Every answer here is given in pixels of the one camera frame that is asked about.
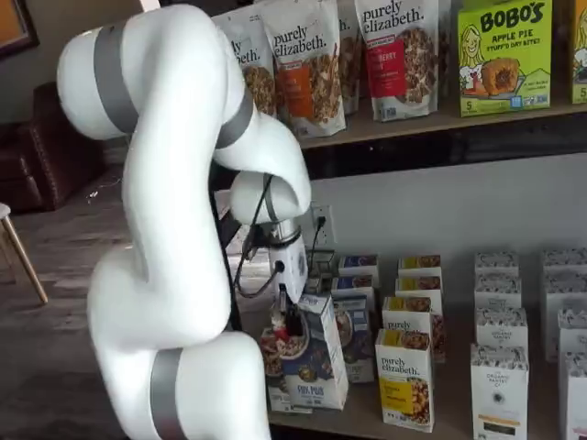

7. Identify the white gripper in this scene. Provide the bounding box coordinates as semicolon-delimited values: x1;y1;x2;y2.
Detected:
268;237;307;338

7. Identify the blue flax plus oatmeal box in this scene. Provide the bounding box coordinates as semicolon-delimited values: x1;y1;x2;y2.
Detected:
280;292;349;411

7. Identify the navy and white granola box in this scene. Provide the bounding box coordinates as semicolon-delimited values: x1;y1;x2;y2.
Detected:
338;254;381;279
329;274;375;299

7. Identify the yellow purely elizabeth box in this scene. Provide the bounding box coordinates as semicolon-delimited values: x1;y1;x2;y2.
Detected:
374;328;436;435
397;254;442;281
382;295;446;363
394;276;444;302

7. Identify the white patterned pantry box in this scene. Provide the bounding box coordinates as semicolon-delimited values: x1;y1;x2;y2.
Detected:
473;251;520;279
470;343;531;440
557;307;587;363
474;273;523;311
475;306;528;349
559;351;587;440
540;248;587;276
543;269;587;363

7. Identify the wooden upper shelf board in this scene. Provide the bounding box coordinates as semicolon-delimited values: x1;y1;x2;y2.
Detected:
293;98;587;150

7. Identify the green Bobo's apple pie box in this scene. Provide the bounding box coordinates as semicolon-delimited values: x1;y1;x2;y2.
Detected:
457;0;553;118

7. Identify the yellow Bobo's snack box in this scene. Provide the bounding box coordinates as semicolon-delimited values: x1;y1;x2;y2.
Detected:
570;0;587;105

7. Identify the orange label granola bag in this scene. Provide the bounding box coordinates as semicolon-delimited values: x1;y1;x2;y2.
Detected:
260;0;348;138

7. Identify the blue label granola bag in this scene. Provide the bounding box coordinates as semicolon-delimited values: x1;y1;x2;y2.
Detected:
211;6;279;118

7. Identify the red label granola bag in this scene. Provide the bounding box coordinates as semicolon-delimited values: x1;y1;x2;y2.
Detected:
354;0;440;123

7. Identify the wooden chair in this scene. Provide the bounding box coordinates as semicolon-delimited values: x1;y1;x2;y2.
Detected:
0;201;50;304

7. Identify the brown leather sofa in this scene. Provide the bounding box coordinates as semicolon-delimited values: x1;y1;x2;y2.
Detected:
0;81;109;213

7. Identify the dark framed cork board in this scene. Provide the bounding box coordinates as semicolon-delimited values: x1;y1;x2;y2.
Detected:
0;0;41;63

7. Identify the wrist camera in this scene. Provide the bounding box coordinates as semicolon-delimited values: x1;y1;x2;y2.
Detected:
242;223;274;258

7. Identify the white wall outlet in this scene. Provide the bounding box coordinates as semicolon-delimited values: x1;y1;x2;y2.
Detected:
310;203;337;247

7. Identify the black plug with cord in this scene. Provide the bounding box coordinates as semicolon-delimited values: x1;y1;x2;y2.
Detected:
311;214;327;258

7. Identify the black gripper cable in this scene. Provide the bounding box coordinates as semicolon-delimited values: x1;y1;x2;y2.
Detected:
233;172;282;300

